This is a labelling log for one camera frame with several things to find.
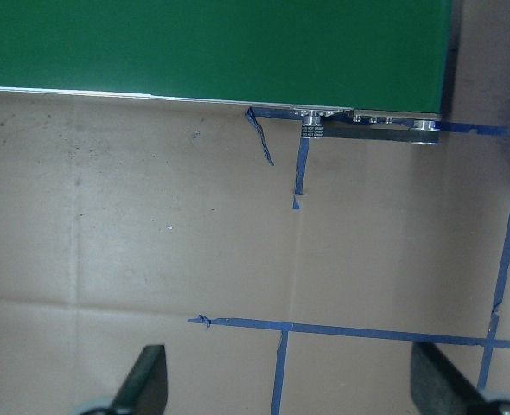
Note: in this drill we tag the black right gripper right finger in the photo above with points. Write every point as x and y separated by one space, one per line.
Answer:
438 387

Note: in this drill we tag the brown paper table cover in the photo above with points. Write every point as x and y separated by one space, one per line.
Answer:
128 222

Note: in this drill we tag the green conveyor belt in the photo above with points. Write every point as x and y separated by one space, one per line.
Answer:
363 61

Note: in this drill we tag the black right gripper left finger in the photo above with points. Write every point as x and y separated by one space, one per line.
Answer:
145 389

